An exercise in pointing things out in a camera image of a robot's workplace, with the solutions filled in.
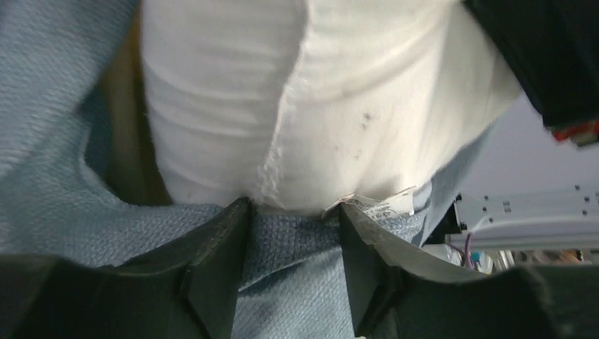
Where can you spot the grey blue pillowcase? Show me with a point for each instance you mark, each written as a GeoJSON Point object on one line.
{"type": "Point", "coordinates": [79, 177]}

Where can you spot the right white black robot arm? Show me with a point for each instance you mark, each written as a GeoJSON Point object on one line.
{"type": "Point", "coordinates": [552, 48]}

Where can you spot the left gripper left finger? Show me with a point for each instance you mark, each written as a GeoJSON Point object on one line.
{"type": "Point", "coordinates": [186, 288]}

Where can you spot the white pillow label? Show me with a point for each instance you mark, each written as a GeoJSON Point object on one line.
{"type": "Point", "coordinates": [391, 207]}

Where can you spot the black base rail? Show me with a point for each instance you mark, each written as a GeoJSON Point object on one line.
{"type": "Point", "coordinates": [551, 220]}

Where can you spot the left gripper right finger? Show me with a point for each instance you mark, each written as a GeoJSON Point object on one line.
{"type": "Point", "coordinates": [397, 290]}

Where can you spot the white pillow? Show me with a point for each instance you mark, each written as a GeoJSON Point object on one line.
{"type": "Point", "coordinates": [297, 104]}

